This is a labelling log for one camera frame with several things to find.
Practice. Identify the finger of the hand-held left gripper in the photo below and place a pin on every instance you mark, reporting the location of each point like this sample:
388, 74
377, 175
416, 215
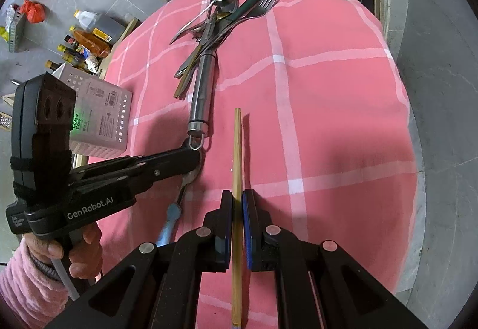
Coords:
164, 179
175, 159

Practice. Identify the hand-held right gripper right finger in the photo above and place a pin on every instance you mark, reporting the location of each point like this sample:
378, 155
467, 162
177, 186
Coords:
248, 232

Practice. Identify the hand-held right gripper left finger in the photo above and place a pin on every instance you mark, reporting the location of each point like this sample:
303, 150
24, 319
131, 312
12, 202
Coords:
225, 228

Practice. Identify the white perforated utensil basket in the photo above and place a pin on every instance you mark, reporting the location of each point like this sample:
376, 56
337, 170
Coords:
101, 116

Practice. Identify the wooden chopstick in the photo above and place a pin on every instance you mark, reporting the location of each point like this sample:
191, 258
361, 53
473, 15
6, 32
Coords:
236, 149

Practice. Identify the person's left forearm pink sleeve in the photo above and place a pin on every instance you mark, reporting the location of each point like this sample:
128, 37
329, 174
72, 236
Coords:
26, 295

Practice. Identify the person's left hand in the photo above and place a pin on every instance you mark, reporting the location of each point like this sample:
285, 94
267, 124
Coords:
84, 243

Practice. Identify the metal grater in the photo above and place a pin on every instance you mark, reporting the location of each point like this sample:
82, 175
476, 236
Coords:
3, 121

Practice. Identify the wooden block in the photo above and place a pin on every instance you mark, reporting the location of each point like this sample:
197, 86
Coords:
8, 99

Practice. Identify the cluster of small sauce bottles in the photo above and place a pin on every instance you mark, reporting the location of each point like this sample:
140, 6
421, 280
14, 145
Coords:
74, 56

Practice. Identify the orange bottle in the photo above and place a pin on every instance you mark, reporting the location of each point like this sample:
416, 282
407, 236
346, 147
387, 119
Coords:
89, 41

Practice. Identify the grey plastic crate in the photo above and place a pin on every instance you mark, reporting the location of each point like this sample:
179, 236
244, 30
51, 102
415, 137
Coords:
15, 30

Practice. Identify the yellow bottle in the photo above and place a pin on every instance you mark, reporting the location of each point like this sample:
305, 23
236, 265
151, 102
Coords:
3, 34

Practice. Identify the red plastic bag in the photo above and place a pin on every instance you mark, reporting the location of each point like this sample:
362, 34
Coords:
33, 11

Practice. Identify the plastic jug dark liquid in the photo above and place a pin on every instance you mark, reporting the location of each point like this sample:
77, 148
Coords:
102, 24

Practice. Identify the wooden board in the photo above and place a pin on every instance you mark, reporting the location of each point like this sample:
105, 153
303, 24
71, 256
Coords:
125, 34

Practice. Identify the pink checked tablecloth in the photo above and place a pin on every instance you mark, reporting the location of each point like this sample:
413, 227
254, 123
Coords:
317, 127

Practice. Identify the dark green utensil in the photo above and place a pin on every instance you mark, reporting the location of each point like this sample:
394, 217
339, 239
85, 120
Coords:
254, 0

